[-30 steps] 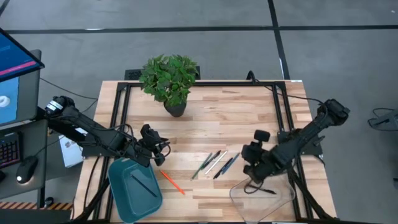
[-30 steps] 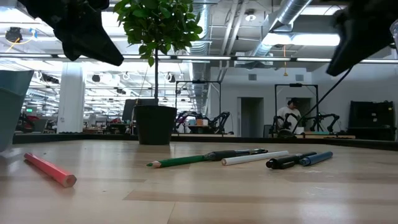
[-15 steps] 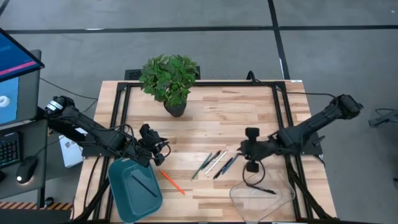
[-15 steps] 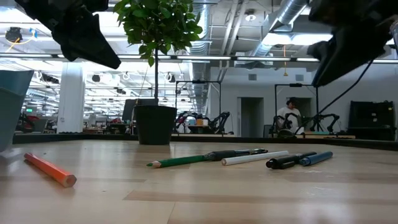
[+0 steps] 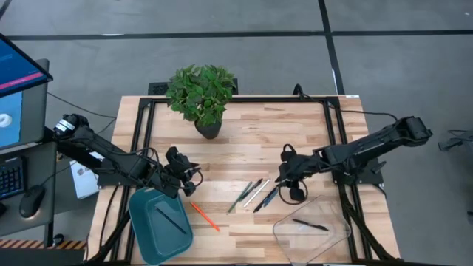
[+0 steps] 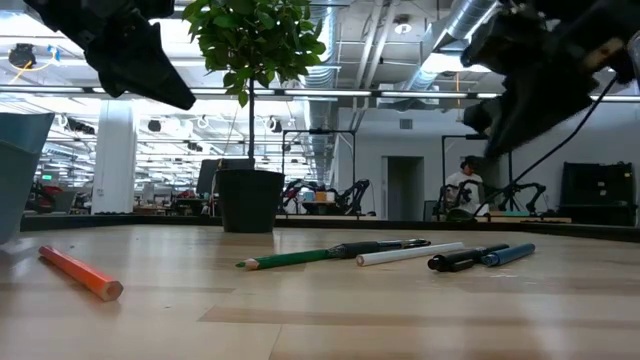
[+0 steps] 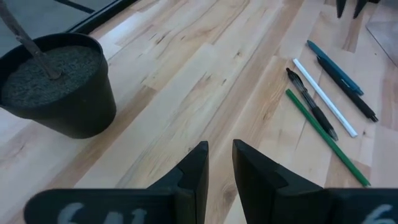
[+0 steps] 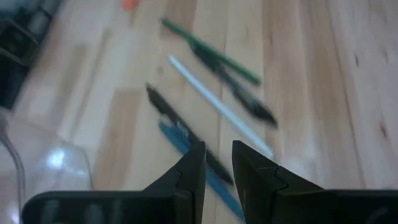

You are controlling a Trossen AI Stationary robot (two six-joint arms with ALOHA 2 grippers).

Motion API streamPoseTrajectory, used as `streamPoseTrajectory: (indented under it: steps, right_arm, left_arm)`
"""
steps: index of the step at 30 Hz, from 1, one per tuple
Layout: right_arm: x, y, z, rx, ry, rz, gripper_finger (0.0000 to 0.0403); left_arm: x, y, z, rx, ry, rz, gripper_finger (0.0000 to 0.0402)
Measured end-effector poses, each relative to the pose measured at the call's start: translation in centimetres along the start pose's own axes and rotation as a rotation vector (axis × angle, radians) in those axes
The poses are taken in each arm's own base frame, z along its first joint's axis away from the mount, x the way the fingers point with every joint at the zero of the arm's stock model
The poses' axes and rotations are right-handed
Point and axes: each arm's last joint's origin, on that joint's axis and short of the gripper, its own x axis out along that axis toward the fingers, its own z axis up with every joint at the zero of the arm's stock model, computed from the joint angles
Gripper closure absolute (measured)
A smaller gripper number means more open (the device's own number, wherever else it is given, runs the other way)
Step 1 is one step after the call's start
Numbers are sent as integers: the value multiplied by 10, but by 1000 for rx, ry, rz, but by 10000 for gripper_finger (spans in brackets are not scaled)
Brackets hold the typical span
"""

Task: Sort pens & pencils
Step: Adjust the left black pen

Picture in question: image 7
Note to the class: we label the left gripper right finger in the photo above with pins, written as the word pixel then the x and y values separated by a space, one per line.
pixel 273 193

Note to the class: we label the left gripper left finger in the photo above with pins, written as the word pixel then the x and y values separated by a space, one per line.
pixel 186 193

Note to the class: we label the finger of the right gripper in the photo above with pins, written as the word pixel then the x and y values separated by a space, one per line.
pixel 359 6
pixel 341 6

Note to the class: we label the blue pen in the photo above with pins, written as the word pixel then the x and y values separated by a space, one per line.
pixel 329 62

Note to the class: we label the green pencil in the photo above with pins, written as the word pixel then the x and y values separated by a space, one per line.
pixel 326 136

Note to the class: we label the white pencil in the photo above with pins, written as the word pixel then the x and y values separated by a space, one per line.
pixel 325 98

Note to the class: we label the black rubber-grip pen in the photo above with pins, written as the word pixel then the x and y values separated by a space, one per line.
pixel 311 102

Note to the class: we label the matte black pen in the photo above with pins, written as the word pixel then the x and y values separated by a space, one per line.
pixel 362 106

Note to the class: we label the green leafy plant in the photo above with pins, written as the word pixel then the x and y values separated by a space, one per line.
pixel 23 37

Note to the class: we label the black aluminium table frame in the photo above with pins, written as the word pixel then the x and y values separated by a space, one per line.
pixel 99 18

